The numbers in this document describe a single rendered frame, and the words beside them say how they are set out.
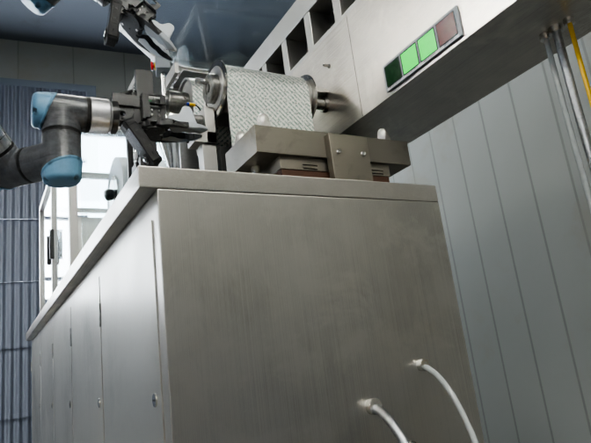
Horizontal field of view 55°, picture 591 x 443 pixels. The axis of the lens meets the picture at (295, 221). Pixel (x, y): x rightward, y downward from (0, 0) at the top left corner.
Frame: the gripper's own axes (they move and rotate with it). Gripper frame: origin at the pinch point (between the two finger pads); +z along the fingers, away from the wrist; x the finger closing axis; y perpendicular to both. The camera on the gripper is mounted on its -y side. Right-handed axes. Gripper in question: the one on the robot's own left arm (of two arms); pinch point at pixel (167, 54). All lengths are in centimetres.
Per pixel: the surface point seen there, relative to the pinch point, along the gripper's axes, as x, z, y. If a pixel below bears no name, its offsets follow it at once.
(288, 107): -7.0, 31.1, 7.3
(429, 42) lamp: -44, 43, 17
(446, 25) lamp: -49, 43, 18
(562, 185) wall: 18, 143, 96
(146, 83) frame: 26.4, -2.8, 5.9
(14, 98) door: 309, -105, 96
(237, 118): -7.0, 22.9, -5.7
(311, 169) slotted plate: -25, 41, -16
